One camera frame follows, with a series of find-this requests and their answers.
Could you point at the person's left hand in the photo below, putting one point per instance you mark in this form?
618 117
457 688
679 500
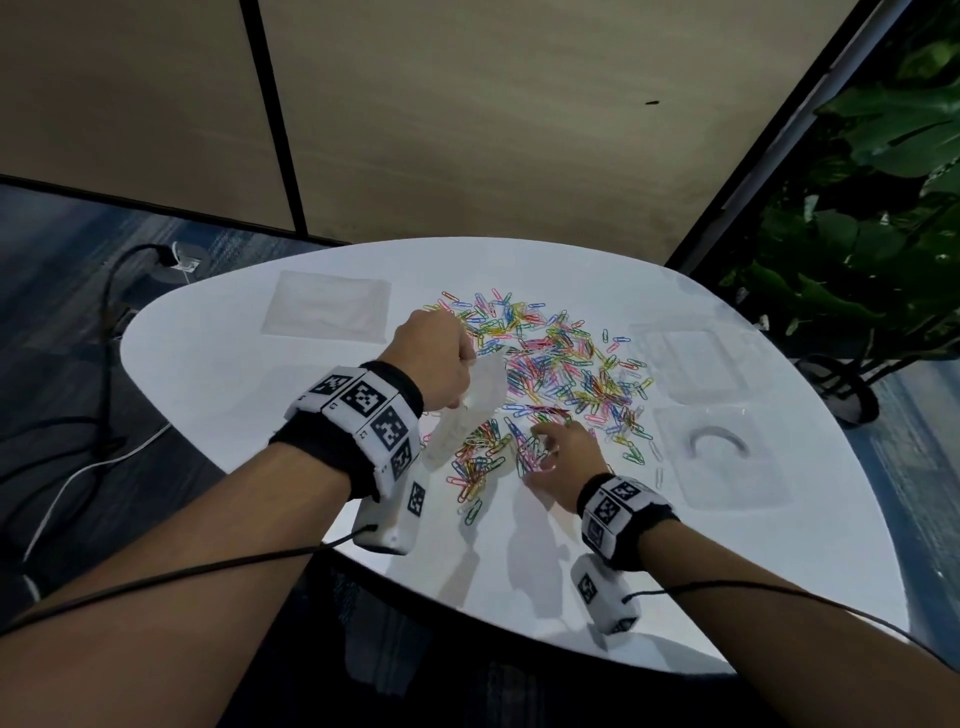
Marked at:
431 352

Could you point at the person's right hand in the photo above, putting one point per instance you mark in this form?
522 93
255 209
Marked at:
574 461

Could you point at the clear plastic bag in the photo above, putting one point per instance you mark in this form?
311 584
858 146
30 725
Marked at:
326 306
469 405

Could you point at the pile of coloured paper clips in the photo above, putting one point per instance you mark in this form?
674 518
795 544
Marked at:
555 360

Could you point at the person's left forearm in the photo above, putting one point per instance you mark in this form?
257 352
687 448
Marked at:
165 615

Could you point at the person's right forearm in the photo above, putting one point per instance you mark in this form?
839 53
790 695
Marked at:
787 652

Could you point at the right marker wristband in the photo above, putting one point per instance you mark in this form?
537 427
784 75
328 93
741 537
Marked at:
622 517

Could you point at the marker wristband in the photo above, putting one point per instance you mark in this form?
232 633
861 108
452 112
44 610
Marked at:
622 517
360 420

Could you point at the left marker wristband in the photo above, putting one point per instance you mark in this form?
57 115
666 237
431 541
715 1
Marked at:
360 420

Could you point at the clear plastic box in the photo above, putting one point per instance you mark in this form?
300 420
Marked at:
724 484

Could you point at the clear plastic box lid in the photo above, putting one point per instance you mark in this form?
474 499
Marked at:
694 364

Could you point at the floor power socket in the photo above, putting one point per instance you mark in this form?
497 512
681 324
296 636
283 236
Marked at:
180 261

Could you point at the black plant stand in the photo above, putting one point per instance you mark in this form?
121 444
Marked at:
855 390

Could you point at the metal floor outlet box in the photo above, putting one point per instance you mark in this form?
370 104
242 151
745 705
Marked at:
124 322

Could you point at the green leafy plant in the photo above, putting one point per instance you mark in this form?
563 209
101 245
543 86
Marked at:
870 225

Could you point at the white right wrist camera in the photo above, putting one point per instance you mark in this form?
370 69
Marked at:
604 600

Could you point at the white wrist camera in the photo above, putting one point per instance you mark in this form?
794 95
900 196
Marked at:
390 521
604 600

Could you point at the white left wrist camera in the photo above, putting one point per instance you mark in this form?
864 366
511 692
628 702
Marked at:
390 521

